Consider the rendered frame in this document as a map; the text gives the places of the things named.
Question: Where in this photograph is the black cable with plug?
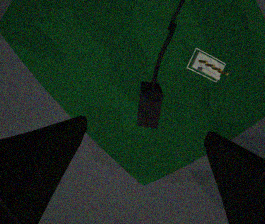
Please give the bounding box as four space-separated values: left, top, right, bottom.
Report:
136 0 184 129

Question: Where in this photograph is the green circuit board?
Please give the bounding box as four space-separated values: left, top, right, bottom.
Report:
0 0 265 185

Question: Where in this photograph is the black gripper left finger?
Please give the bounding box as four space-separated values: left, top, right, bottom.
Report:
0 116 88 224

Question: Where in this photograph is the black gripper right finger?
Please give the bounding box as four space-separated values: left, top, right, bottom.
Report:
204 131 265 224

